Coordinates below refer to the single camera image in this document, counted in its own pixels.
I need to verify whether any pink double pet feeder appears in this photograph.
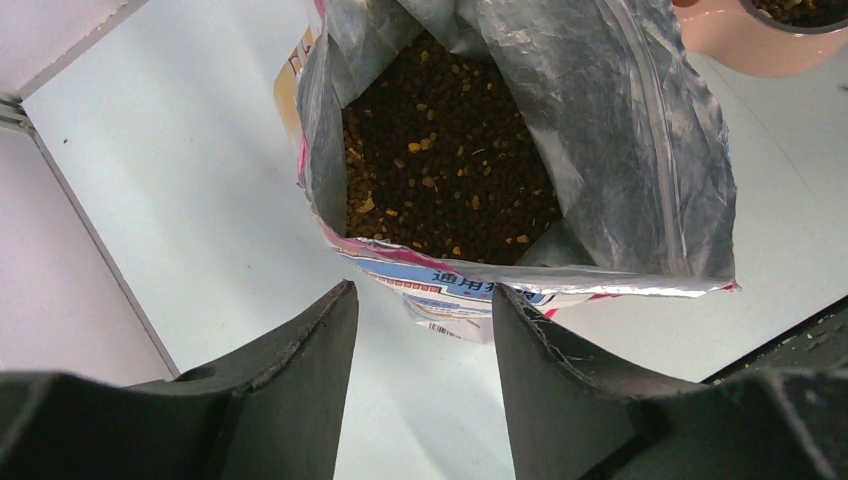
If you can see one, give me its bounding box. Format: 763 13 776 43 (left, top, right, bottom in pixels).
673 0 847 78

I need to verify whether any brown pet food kibble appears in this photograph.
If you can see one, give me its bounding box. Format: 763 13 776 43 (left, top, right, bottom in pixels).
342 33 562 265

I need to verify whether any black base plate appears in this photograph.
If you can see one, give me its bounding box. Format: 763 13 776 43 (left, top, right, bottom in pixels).
702 297 847 384

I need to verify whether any kibble in near bowl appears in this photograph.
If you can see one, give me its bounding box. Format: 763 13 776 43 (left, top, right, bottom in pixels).
751 0 847 28

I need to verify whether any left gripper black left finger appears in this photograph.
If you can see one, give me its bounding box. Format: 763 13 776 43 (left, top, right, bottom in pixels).
1 280 359 479

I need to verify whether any near steel bowl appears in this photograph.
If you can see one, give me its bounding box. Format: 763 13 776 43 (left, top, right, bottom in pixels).
739 0 847 35

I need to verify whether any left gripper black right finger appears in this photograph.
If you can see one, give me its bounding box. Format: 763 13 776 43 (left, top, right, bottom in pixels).
493 285 847 479

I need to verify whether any colourful pet food bag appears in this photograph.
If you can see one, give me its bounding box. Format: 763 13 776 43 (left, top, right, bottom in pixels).
274 1 736 343

